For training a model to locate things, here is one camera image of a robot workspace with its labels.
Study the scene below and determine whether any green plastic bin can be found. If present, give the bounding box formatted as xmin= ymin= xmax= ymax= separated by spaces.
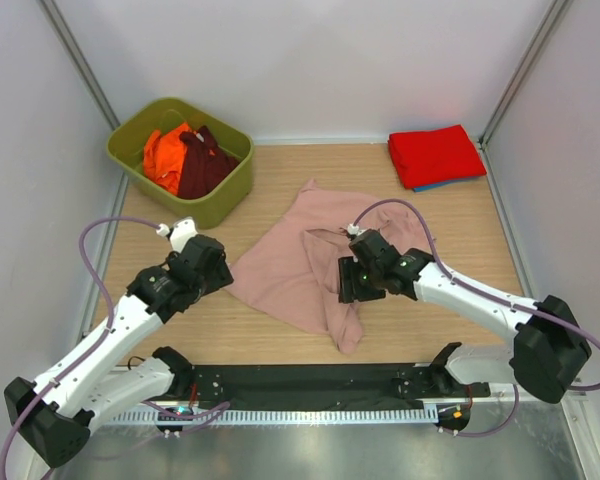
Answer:
xmin=107 ymin=97 xmax=254 ymax=229

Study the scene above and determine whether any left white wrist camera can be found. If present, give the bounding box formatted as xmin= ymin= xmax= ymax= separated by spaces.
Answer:
xmin=156 ymin=217 xmax=198 ymax=253

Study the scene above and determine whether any pink t shirt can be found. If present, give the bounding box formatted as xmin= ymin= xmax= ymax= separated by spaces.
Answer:
xmin=227 ymin=180 xmax=429 ymax=354

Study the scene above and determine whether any maroon t shirt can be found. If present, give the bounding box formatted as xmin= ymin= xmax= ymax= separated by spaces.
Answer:
xmin=177 ymin=126 xmax=239 ymax=200

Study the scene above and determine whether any left aluminium corner post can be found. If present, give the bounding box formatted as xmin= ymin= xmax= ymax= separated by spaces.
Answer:
xmin=38 ymin=0 xmax=120 ymax=130

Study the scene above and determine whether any folded blue t shirt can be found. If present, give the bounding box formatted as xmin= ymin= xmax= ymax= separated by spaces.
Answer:
xmin=412 ymin=175 xmax=484 ymax=193

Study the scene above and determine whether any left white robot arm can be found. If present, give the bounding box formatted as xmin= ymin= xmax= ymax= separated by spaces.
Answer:
xmin=4 ymin=234 xmax=233 ymax=468

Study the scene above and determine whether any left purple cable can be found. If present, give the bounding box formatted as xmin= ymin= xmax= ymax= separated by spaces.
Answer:
xmin=0 ymin=217 xmax=164 ymax=480

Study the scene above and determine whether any right aluminium corner post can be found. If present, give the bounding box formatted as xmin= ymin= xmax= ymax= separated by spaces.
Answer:
xmin=478 ymin=0 xmax=573 ymax=150

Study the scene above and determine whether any folded red t shirt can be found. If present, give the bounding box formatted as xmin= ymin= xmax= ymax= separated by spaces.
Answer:
xmin=388 ymin=124 xmax=486 ymax=190

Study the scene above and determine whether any aluminium frame rail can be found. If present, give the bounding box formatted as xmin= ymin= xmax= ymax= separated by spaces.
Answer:
xmin=79 ymin=364 xmax=589 ymax=407

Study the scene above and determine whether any purple cable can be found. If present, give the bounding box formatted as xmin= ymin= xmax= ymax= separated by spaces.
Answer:
xmin=353 ymin=198 xmax=600 ymax=392
xmin=0 ymin=217 xmax=164 ymax=480

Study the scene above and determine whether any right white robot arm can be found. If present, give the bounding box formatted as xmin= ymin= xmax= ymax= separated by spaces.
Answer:
xmin=338 ymin=225 xmax=591 ymax=404

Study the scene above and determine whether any orange t shirt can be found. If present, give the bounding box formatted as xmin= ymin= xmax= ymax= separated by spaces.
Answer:
xmin=142 ymin=122 xmax=198 ymax=195

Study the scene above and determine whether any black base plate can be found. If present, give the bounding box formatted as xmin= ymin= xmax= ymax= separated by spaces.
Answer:
xmin=152 ymin=363 xmax=490 ymax=411

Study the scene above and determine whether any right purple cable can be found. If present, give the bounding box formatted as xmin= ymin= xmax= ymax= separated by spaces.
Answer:
xmin=353 ymin=198 xmax=600 ymax=392

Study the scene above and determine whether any aluminium corner post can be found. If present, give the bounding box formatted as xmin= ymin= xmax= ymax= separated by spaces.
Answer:
xmin=38 ymin=0 xmax=120 ymax=130
xmin=478 ymin=0 xmax=573 ymax=150

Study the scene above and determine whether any slotted cable duct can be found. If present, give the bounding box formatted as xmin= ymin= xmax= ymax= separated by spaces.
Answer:
xmin=107 ymin=404 xmax=439 ymax=427

